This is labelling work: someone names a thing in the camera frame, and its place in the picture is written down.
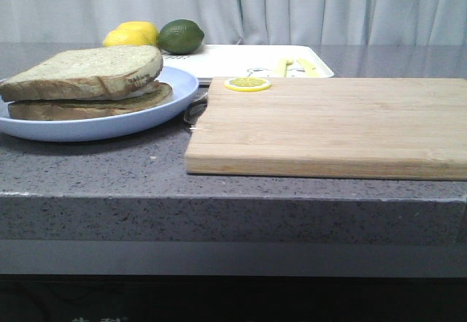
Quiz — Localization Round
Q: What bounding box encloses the light blue plate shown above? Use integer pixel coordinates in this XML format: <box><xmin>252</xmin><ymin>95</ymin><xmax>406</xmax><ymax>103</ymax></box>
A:
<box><xmin>1</xmin><ymin>66</ymin><xmax>199</xmax><ymax>142</ymax></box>

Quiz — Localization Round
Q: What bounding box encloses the bread slice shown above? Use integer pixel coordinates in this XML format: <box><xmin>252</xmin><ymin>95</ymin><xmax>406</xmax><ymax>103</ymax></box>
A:
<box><xmin>1</xmin><ymin>45</ymin><xmax>163</xmax><ymax>102</ymax></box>
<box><xmin>8</xmin><ymin>81</ymin><xmax>173</xmax><ymax>121</ymax></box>

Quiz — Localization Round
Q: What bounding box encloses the white rectangular tray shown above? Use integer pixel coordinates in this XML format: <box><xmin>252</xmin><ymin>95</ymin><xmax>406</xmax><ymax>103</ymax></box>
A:
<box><xmin>163</xmin><ymin>45</ymin><xmax>334</xmax><ymax>85</ymax></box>

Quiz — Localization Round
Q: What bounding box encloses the yellow lemon slice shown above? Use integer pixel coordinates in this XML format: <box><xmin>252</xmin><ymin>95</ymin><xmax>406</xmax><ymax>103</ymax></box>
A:
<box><xmin>224</xmin><ymin>77</ymin><xmax>271</xmax><ymax>92</ymax></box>

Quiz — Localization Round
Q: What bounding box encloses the yellow plastic fork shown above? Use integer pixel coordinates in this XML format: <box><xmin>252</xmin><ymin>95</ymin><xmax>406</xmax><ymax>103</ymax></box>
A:
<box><xmin>271</xmin><ymin>58</ymin><xmax>293</xmax><ymax>77</ymax></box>

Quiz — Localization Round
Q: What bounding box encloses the yellow plastic knife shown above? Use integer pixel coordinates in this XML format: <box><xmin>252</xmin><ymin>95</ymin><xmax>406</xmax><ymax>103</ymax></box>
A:
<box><xmin>296</xmin><ymin>58</ymin><xmax>325</xmax><ymax>78</ymax></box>

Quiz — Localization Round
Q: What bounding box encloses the green lime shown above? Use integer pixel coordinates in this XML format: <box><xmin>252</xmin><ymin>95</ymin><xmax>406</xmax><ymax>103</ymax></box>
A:
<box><xmin>157</xmin><ymin>19</ymin><xmax>204</xmax><ymax>55</ymax></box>

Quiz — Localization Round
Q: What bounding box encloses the rear yellow lemon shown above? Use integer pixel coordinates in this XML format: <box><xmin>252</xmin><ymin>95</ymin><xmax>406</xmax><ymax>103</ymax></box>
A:
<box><xmin>117</xmin><ymin>21</ymin><xmax>159</xmax><ymax>45</ymax></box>

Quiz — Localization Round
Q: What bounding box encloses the front yellow lemon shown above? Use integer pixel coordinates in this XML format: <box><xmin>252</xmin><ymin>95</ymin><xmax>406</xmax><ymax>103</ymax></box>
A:
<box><xmin>103</xmin><ymin>28</ymin><xmax>152</xmax><ymax>47</ymax></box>

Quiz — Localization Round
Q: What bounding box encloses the wooden cutting board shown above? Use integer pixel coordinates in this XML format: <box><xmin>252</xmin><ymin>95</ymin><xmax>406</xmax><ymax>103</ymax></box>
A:
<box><xmin>185</xmin><ymin>77</ymin><xmax>466</xmax><ymax>180</ymax></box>

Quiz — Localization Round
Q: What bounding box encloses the white curtain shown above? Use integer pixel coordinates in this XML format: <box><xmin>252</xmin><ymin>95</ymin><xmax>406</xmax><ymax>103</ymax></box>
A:
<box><xmin>1</xmin><ymin>0</ymin><xmax>466</xmax><ymax>45</ymax></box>

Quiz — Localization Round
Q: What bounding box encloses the metal cutting board handle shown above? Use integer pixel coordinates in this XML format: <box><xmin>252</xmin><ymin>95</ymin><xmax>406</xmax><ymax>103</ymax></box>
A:
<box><xmin>183</xmin><ymin>93</ymin><xmax>209</xmax><ymax>126</ymax></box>

